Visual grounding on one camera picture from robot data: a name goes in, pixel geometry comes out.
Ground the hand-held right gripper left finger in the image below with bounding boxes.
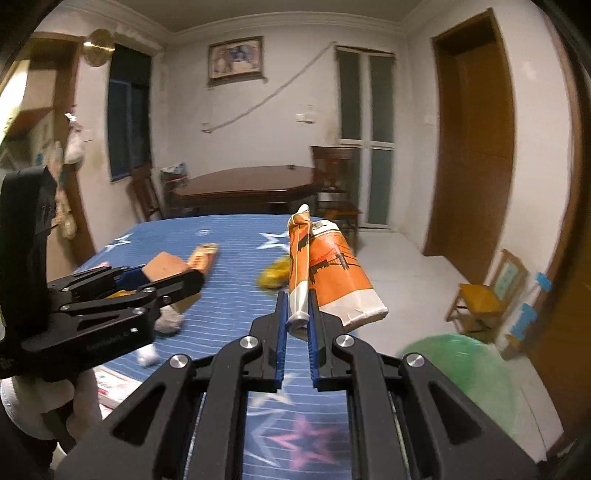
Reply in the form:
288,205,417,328
55,290,291,480

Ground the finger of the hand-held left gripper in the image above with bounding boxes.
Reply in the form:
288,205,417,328
46,264,153,301
53,269,205,324

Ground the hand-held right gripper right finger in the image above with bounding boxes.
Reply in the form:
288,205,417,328
307,290,541,480

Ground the orange tan cardboard box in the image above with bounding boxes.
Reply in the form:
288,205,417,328
142,252,206,315

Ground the orange white carton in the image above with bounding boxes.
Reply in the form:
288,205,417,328
285,203,389,343

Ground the green plastic bin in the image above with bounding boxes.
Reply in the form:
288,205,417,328
399,335,525,444

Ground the person's left hand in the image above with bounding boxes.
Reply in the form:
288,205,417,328
0,364,103,439

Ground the hanging net bag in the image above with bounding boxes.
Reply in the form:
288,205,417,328
58,185,77,241

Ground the blue star-print tablecloth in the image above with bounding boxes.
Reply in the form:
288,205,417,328
74,215,358,480

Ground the yellow plastic wrapper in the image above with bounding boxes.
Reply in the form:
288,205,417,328
256,255,293,291

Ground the small wooden box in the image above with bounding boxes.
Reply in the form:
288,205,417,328
187,243,219,273

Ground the pink flat packet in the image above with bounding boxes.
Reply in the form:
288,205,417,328
95,369,144,409

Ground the basket of items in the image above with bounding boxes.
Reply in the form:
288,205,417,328
159,162,190,217

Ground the hanging white plastic bag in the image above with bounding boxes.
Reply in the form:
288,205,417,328
64,113,86,164

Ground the dark wooden dining table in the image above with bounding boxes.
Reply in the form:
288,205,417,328
168,165,324,215

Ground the dark window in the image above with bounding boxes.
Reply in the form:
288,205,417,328
107,44,153,181

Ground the small yellow wooden chair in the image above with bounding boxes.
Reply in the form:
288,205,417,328
445,249,529,344

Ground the frosted glass door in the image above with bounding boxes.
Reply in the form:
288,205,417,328
335,46,397,229

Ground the round brass wall clock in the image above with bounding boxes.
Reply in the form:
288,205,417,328
84,28,114,68

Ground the wall cable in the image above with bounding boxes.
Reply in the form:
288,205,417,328
201,41,335,134

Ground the framed wall picture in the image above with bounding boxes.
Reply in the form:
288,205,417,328
207,37,265,86

